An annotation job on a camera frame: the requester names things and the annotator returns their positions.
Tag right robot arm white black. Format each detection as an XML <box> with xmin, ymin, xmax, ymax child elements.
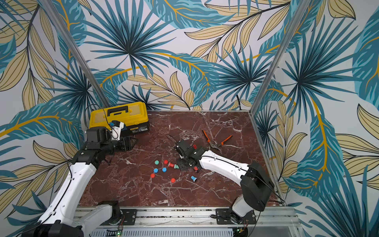
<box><xmin>174</xmin><ymin>140</ymin><xmax>274</xmax><ymax>225</ymax></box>

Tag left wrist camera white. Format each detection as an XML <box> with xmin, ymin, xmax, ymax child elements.
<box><xmin>109</xmin><ymin>120</ymin><xmax>124</xmax><ymax>141</ymax></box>

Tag orange handled pliers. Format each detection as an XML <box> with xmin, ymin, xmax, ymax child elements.
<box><xmin>202</xmin><ymin>129</ymin><xmax>234</xmax><ymax>151</ymax></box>

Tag yellow black toolbox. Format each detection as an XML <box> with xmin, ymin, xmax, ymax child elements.
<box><xmin>89</xmin><ymin>102</ymin><xmax>150</xmax><ymax>136</ymax></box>

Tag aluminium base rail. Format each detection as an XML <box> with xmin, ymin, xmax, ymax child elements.
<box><xmin>90</xmin><ymin>206</ymin><xmax>305</xmax><ymax>237</ymax></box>

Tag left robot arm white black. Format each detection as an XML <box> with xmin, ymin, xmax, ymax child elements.
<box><xmin>21</xmin><ymin>120</ymin><xmax>136</xmax><ymax>237</ymax></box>

